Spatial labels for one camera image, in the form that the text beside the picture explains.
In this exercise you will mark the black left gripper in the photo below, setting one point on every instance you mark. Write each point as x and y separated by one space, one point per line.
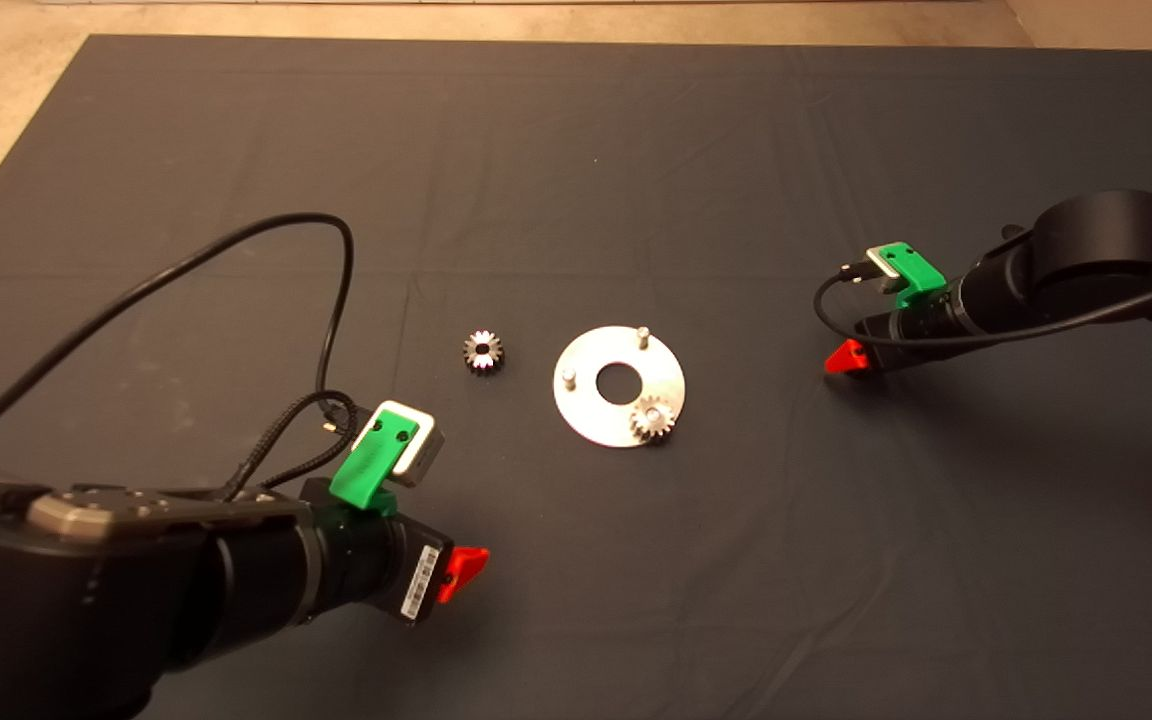
376 565

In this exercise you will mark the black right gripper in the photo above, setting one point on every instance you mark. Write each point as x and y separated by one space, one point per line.
911 330

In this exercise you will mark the dark steel planetary gear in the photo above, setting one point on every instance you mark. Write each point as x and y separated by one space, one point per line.
661 428

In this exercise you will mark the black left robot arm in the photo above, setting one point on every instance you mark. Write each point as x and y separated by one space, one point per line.
86 600

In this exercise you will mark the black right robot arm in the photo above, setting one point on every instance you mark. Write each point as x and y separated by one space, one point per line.
1096 260

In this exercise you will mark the round metal carrier plate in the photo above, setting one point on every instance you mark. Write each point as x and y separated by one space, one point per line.
586 415

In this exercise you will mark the shiny steel planetary gear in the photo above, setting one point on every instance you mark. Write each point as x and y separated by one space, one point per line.
490 362

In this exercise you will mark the dark grey table cloth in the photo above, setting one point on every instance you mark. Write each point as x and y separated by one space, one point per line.
576 150

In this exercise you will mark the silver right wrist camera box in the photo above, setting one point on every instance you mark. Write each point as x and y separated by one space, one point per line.
881 268

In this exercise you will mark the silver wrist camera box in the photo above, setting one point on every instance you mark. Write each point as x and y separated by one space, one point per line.
423 455
881 268

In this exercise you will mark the green right camera mount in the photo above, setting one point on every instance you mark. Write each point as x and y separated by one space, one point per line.
916 270

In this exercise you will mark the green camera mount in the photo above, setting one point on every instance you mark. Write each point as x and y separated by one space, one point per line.
371 465
916 270

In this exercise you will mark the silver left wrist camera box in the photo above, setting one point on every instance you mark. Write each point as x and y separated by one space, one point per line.
423 455

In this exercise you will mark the green left camera mount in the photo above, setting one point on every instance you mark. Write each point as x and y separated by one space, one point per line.
371 465

